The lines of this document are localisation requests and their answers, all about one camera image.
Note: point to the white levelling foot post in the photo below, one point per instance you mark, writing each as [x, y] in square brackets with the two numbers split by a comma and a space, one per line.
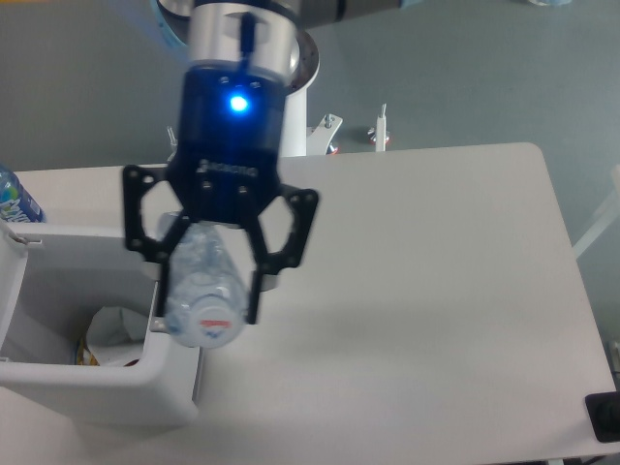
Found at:
[379, 135]

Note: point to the blue labelled water bottle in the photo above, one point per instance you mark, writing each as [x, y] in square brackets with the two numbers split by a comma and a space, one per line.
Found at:
[17, 205]

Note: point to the crushed clear plastic bottle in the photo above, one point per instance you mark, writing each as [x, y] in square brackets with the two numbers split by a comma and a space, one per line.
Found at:
[206, 302]

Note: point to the white frame bar right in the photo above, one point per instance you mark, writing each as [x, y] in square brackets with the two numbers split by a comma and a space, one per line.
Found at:
[602, 218]

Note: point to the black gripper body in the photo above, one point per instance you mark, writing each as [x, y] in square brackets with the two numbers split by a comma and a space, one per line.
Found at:
[210, 93]

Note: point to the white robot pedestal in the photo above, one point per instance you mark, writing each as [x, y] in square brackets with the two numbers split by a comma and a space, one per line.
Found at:
[305, 62]

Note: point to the white trash can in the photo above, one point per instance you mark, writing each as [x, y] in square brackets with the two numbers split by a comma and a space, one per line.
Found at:
[77, 335]

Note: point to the torn white paper carton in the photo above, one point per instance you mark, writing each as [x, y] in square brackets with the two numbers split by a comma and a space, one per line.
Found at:
[116, 336]

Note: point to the colourful snack wrapper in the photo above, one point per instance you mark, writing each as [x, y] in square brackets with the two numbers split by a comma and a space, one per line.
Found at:
[83, 357]

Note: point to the black clamp at table edge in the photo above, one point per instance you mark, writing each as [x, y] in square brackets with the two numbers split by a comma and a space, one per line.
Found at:
[603, 411]

